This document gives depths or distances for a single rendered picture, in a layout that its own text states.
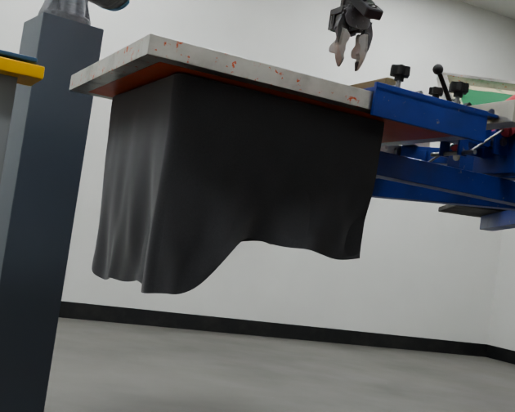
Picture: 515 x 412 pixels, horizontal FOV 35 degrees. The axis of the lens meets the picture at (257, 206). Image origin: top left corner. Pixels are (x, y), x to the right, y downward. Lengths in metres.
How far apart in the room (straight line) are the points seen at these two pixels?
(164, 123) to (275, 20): 4.77
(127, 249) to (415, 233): 5.34
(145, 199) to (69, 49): 0.82
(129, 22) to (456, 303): 3.62
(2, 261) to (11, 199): 0.17
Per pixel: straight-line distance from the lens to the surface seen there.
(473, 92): 3.74
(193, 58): 1.51
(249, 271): 6.12
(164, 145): 1.57
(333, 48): 2.03
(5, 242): 2.31
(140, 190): 1.68
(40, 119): 2.33
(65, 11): 2.41
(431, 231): 7.02
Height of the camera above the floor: 0.63
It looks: 3 degrees up
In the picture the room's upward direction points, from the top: 8 degrees clockwise
